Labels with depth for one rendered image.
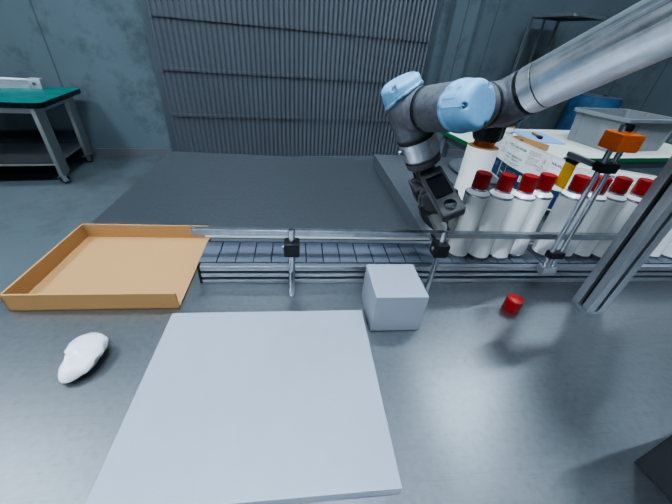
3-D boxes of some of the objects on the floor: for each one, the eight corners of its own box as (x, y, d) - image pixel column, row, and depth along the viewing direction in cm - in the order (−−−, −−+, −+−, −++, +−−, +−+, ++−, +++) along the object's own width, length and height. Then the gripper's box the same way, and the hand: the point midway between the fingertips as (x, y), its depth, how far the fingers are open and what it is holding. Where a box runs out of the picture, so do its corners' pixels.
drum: (562, 156, 507) (594, 92, 454) (597, 169, 458) (637, 99, 405) (532, 156, 492) (561, 90, 438) (564, 170, 443) (601, 97, 390)
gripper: (434, 139, 66) (455, 216, 78) (395, 158, 68) (421, 231, 80) (450, 151, 59) (471, 234, 71) (406, 172, 61) (433, 249, 73)
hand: (448, 234), depth 72 cm, fingers closed, pressing on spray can
